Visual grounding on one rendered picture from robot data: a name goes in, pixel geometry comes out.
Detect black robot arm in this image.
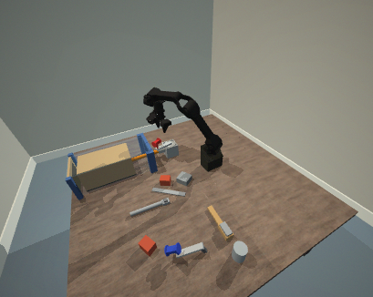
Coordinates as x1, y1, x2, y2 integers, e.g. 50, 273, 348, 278
143, 87, 223, 157

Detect grey cylinder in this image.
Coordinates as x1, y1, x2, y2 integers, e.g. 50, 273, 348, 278
232, 241, 248, 263

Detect orange cube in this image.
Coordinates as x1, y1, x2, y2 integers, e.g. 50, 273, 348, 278
160, 175, 171, 186
139, 235, 157, 256

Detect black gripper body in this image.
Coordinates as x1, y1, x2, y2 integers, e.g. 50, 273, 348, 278
153, 109, 171, 128

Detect clear-panelled rack with blue posts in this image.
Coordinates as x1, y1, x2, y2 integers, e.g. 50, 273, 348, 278
66, 134, 155, 200

